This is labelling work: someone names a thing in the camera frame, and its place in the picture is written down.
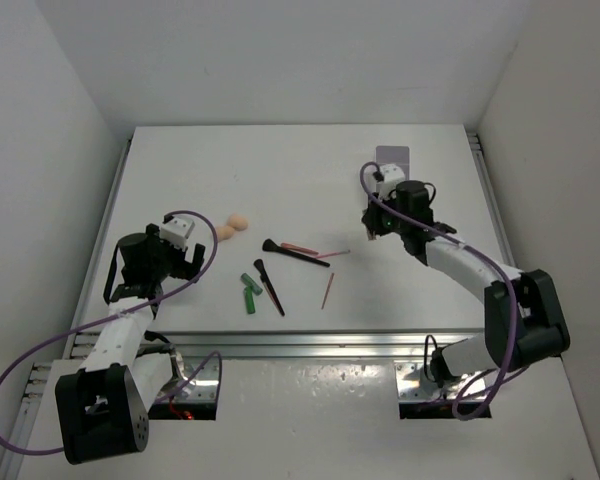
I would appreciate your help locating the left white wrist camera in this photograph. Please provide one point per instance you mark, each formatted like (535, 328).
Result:
(176, 231)

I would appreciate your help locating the thin pink lip brush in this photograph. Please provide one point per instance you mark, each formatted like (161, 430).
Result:
(333, 254)

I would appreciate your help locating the large black makeup brush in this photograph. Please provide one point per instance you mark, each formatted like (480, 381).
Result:
(270, 246)

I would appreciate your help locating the peach makeup sponge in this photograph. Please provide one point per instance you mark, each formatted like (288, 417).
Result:
(238, 222)
(224, 232)

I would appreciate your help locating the black brush pink handle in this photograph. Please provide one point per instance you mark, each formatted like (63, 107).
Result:
(265, 279)

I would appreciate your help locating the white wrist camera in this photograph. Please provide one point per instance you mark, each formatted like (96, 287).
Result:
(387, 177)
(176, 231)

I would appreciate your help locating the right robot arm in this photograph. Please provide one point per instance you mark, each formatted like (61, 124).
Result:
(523, 319)

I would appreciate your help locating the thin orange angled brush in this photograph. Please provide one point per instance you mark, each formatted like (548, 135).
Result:
(327, 290)

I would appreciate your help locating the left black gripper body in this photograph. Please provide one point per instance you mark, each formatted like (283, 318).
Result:
(167, 259)

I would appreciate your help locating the white divided organizer box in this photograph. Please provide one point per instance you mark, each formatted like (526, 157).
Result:
(398, 155)

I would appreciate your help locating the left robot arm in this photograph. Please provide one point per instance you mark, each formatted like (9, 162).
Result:
(103, 408)

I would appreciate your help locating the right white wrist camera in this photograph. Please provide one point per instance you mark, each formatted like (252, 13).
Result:
(387, 177)

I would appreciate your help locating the aluminium rail frame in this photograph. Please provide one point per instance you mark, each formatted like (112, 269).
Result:
(300, 185)

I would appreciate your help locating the green tube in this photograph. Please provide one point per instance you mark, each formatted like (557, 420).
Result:
(248, 281)
(248, 296)

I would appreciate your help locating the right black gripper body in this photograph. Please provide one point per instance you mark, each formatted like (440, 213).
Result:
(384, 223)

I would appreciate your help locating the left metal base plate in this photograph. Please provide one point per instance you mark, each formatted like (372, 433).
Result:
(196, 379)

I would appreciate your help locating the metal base plate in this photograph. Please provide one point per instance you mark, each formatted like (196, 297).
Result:
(196, 379)
(414, 387)

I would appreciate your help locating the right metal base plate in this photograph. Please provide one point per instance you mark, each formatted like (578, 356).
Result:
(414, 387)

